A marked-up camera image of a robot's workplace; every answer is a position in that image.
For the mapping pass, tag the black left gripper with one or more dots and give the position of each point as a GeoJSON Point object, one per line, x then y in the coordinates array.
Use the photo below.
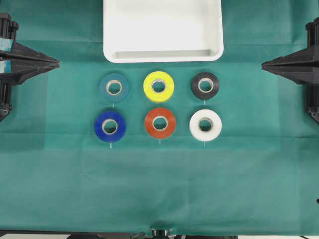
{"type": "Point", "coordinates": [10, 51]}

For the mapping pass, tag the white tape roll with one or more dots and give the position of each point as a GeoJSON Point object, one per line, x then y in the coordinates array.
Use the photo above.
{"type": "Point", "coordinates": [205, 125]}

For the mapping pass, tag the white plastic tray case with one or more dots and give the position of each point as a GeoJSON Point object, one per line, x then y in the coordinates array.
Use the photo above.
{"type": "Point", "coordinates": [142, 31]}

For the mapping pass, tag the black table edge rail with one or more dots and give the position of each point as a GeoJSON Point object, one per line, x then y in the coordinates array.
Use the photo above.
{"type": "Point", "coordinates": [153, 234]}

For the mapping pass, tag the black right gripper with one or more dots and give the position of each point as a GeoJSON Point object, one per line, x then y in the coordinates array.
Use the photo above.
{"type": "Point", "coordinates": [302, 67]}

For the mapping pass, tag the blue tape roll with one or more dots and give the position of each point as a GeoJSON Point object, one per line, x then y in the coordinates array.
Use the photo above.
{"type": "Point", "coordinates": [109, 126]}

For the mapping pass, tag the black tape roll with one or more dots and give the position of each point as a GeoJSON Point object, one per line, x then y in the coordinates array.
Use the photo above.
{"type": "Point", "coordinates": [205, 85]}

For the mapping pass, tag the yellow tape roll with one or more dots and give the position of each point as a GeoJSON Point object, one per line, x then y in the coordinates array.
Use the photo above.
{"type": "Point", "coordinates": [158, 86]}

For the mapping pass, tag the teal green tape roll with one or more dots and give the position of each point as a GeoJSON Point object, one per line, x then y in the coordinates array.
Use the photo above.
{"type": "Point", "coordinates": [114, 87]}

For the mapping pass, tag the red tape roll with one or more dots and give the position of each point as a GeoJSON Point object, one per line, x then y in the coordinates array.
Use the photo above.
{"type": "Point", "coordinates": [160, 123]}

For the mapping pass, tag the green table cloth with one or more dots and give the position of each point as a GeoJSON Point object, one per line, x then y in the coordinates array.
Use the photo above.
{"type": "Point", "coordinates": [260, 176]}

